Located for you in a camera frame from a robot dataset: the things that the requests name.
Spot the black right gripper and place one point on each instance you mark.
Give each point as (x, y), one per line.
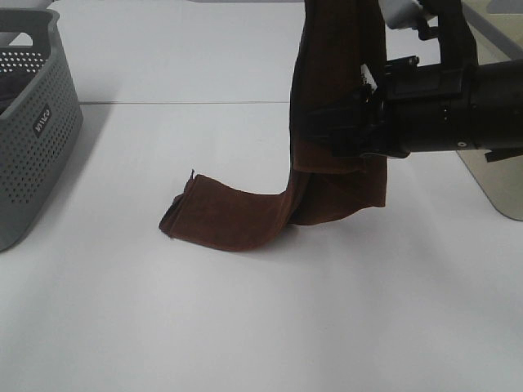
(420, 109)

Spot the brown towel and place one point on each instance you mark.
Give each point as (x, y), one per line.
(338, 37)

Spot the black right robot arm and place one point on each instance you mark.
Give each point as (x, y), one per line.
(496, 92)

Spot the beige plastic bin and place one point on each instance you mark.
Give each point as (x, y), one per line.
(497, 26)

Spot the grey perforated plastic basket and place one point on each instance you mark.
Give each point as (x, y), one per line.
(40, 118)

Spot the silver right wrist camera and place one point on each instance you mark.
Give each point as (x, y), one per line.
(403, 14)

